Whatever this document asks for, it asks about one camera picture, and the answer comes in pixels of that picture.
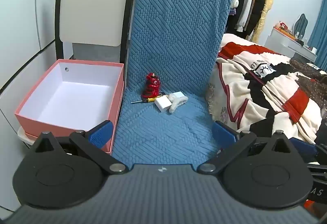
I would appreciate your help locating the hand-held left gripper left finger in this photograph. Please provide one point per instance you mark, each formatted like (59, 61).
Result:
(101, 133)

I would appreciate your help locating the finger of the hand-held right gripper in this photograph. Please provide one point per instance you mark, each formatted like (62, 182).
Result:
(302, 146)

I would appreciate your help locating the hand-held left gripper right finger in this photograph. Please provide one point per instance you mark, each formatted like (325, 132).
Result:
(224, 134)

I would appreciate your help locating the pink cardboard box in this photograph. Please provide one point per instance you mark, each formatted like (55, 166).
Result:
(76, 91)

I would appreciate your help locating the white charger plug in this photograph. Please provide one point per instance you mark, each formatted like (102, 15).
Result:
(163, 104)

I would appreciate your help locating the red lion figurine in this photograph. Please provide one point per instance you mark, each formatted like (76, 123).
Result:
(152, 86)

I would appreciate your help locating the red white black blanket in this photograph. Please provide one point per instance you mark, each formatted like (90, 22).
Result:
(268, 91)

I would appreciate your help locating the dark brown patterned cloth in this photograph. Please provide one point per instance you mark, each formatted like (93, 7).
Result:
(307, 78)

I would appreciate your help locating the white dresser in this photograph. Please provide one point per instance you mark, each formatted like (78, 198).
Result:
(281, 40)

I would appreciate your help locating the blue quilted chair cushion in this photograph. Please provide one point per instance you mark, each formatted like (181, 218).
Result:
(173, 34)

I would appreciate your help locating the blue curtain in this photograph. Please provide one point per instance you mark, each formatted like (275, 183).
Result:
(320, 34)

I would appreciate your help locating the red ornament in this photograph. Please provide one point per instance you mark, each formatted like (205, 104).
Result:
(282, 25)

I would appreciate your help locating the grey chair back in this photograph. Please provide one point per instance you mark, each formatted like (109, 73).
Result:
(301, 23)

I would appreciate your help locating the beige folding chair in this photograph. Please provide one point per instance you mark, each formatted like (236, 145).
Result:
(89, 9)

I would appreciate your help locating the white wardrobe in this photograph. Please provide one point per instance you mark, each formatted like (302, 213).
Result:
(20, 22)

